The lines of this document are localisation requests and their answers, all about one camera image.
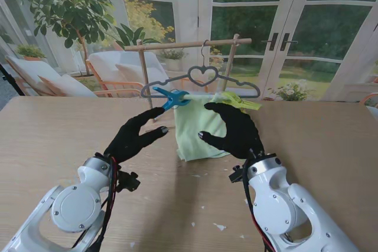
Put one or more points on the grey heart clothes hanger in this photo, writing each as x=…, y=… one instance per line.
x=236, y=81

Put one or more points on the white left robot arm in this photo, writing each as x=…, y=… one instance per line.
x=65, y=210

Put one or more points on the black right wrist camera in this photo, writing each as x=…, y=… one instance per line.
x=236, y=175

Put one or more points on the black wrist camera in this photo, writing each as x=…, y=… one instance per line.
x=236, y=175
x=128, y=181

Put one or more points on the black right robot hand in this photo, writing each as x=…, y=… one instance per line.
x=236, y=134

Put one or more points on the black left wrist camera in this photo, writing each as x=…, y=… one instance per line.
x=128, y=181

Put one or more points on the printed garden room backdrop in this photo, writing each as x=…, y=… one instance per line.
x=325, y=13

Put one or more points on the black tripod leg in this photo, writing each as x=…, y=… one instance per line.
x=10, y=79

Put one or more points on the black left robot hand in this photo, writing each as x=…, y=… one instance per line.
x=133, y=140

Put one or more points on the wooden hanging rack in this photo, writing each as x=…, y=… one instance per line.
x=177, y=45

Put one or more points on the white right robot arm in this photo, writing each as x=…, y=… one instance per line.
x=289, y=210

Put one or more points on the blue clothes peg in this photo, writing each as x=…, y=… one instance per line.
x=174, y=98

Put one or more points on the light green square towel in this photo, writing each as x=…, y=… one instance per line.
x=198, y=134

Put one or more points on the lime green clothes peg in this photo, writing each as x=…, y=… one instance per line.
x=239, y=101

